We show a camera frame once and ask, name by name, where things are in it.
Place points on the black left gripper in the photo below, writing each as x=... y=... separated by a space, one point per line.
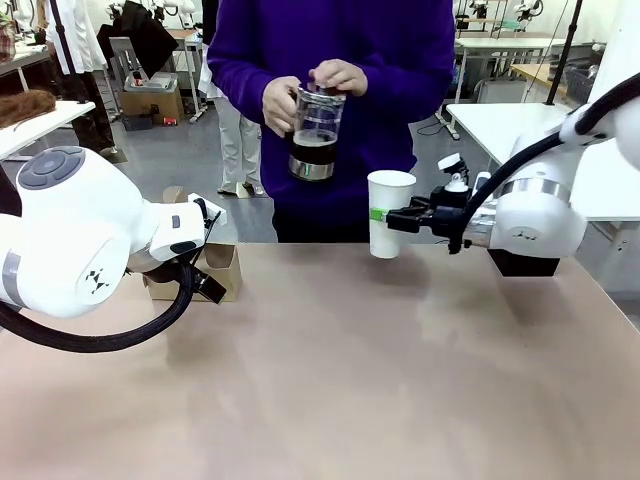
x=210 y=287

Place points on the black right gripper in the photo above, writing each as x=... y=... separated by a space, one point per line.
x=450 y=212

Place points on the brown cardboard cup carrier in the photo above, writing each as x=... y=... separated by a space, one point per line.
x=222 y=270

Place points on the tall white paper cup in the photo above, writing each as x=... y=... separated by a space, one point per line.
x=390 y=192

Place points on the glass coffee pitcher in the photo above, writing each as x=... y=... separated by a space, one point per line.
x=312 y=170

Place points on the person's right forearm purple sleeve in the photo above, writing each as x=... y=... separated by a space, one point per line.
x=235 y=80

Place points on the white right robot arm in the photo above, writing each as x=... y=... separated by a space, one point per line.
x=540 y=225

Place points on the person's left forearm purple sleeve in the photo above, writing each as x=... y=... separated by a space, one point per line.
x=410 y=85

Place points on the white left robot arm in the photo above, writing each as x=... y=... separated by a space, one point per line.
x=75 y=225

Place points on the person's left hand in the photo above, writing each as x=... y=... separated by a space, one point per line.
x=342 y=75

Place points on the person's right hand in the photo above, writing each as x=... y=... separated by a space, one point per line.
x=277 y=107

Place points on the purple sweater torso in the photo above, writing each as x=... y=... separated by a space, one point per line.
x=380 y=130

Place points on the person's black trousers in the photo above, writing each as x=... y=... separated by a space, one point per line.
x=320 y=225

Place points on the black box behind table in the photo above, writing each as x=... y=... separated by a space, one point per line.
x=525 y=262

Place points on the background person white trousers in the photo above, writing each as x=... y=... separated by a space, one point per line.
x=235 y=145

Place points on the small black floor box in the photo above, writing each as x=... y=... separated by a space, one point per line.
x=137 y=123

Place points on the light wooden table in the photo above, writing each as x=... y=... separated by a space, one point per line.
x=530 y=70

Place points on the white background table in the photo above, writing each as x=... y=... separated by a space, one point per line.
x=505 y=42

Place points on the brown cardboard box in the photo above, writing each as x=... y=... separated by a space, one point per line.
x=150 y=102

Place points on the black mesh basket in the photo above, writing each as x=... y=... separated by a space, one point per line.
x=580 y=82

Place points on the grey plastic bin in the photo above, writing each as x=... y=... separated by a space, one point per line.
x=155 y=82

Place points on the black tripod pole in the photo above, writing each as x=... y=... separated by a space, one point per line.
x=565 y=50

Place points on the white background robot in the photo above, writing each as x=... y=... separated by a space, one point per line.
x=185 y=10
x=527 y=7

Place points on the wooden table with white legs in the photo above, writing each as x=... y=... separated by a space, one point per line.
x=190 y=37

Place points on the black hanging cloth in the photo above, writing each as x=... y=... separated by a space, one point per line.
x=145 y=40

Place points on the brown furry object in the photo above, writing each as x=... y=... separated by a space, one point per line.
x=25 y=105

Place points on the background person in white coat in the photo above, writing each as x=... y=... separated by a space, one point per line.
x=75 y=40

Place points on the grey background table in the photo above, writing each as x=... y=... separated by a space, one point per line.
x=20 y=59

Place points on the plaid bag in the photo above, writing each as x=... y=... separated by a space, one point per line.
x=6 y=42

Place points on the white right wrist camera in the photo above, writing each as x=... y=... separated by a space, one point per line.
x=450 y=162

